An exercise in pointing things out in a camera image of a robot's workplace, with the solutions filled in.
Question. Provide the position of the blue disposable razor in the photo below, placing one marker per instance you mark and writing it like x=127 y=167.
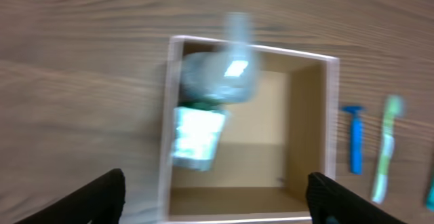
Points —
x=355 y=138

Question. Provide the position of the clear green-labelled bottle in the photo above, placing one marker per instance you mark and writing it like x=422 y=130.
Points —
x=229 y=73

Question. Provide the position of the white red toothpaste tube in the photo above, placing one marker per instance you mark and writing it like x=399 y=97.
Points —
x=429 y=203

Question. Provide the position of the green white toothbrush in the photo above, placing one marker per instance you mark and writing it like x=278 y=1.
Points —
x=393 y=107

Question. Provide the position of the green white soap packet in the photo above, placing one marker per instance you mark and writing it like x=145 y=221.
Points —
x=197 y=134

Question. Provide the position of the white cardboard box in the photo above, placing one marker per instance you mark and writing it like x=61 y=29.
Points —
x=268 y=146

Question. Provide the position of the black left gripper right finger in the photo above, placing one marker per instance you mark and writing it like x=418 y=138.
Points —
x=330 y=202

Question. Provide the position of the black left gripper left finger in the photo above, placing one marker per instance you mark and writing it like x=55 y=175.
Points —
x=99 y=202

